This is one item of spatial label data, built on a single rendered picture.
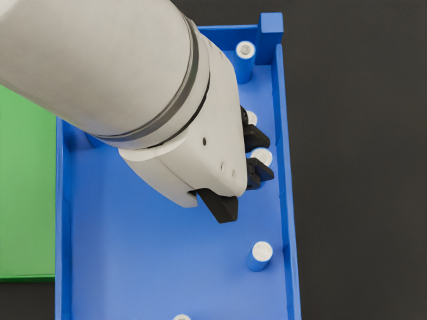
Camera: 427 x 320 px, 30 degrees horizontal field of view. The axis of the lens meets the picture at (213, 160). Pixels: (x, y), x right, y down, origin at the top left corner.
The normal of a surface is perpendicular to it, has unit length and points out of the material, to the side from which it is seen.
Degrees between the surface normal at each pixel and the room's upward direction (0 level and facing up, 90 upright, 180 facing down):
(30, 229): 0
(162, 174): 75
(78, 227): 0
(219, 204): 65
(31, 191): 0
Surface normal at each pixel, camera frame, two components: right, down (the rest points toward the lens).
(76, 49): 0.53, 0.72
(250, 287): 0.03, -0.25
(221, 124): 0.93, -0.15
